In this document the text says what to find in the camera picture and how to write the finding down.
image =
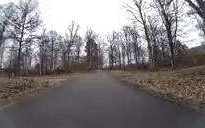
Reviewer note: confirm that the wood of bare trees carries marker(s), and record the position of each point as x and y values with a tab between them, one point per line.
90	50

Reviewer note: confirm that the dark grey asphalt path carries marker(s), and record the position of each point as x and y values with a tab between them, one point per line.
96	103

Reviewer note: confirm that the leaf-strewn brown ground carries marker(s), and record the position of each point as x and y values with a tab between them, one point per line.
20	86
180	85

